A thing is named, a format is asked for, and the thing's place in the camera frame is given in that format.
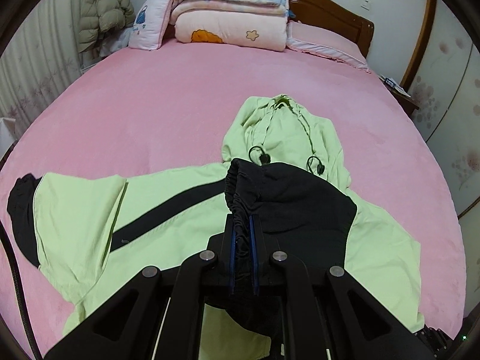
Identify green and black hooded jacket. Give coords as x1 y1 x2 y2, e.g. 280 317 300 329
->
7 95 422 359

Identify pink bed sheet mattress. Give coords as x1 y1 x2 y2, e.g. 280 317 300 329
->
1 41 466 336

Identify brown wooden nightstand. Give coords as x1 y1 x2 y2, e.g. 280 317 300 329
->
387 88 420 118

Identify white storage box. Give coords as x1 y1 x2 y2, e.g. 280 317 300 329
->
0 117 17 158

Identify items on nightstand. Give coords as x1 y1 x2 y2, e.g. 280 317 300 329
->
378 74 412 98

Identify floral sliding wardrobe door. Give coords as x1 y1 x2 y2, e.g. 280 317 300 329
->
409 0 479 215

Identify flat pink pillow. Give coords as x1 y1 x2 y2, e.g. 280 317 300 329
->
286 21 371 73

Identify white floral curtain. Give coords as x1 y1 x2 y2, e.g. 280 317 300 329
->
1 0 80 134

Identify folded pink cartoon quilt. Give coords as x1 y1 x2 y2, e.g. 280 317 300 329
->
174 10 287 52

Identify white pillow with blue print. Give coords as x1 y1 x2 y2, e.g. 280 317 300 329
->
128 0 173 51

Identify brown wooden headboard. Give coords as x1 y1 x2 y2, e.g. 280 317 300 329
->
289 0 374 57

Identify beige puffer coat hanging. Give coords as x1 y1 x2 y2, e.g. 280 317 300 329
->
77 0 135 53

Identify black cable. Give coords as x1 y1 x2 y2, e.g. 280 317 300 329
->
0 220 43 360

